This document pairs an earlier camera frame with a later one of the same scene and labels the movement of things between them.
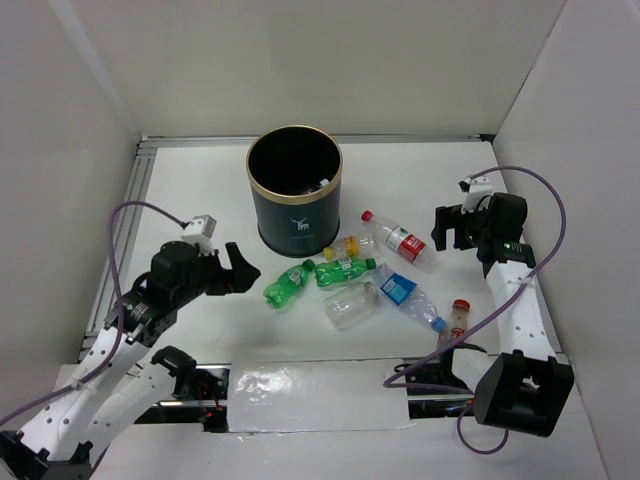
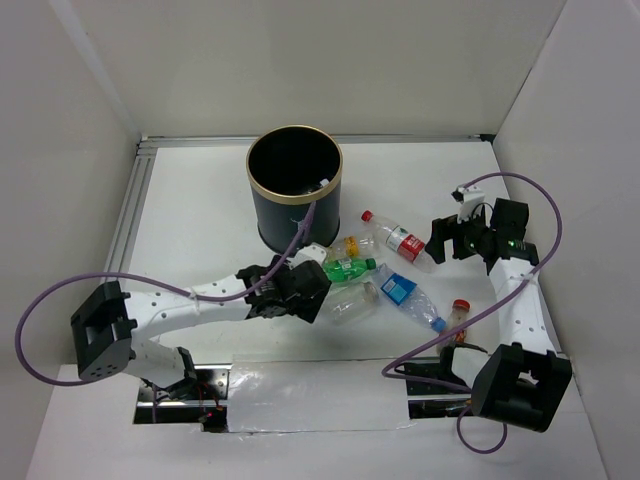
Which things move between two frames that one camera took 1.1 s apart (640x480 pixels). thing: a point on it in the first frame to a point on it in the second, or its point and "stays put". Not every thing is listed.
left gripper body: (208, 272) to (306, 310)
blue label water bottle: (406, 293) stays put
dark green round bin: (295, 175) stays put
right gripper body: (488, 228) stays put
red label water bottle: (399, 240) stays put
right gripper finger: (445, 219) to (442, 229)
